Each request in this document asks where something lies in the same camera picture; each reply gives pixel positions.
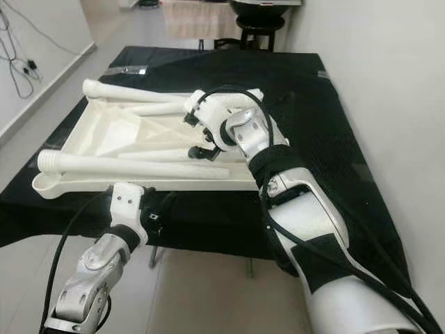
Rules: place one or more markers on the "black round stool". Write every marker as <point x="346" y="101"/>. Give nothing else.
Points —
<point x="261" y="23"/>

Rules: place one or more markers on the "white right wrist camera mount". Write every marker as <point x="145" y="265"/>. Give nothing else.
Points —
<point x="233" y="101"/>

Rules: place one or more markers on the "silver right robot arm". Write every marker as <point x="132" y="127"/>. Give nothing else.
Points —
<point x="320" y="236"/>

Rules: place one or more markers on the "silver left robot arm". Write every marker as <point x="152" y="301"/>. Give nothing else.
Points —
<point x="90" y="268"/>

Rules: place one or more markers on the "black round bowl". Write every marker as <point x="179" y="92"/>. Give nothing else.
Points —
<point x="261" y="8"/>

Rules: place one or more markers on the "black power adapter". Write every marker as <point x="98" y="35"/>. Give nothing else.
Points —
<point x="32" y="66"/>

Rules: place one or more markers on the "white plastic children table top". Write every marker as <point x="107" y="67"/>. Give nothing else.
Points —
<point x="104" y="136"/>

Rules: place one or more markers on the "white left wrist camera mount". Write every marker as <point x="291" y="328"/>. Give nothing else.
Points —
<point x="128" y="202"/>

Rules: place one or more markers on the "clear tape strip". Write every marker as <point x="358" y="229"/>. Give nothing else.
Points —
<point x="125" y="70"/>
<point x="322" y="74"/>

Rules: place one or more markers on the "beige cloth covered table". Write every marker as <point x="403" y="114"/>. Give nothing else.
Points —
<point x="198" y="21"/>

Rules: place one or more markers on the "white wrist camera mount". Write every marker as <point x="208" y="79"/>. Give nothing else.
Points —
<point x="233" y="101"/>
<point x="128" y="202"/>

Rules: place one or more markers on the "black tablecloth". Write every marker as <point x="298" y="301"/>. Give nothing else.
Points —
<point x="201" y="223"/>

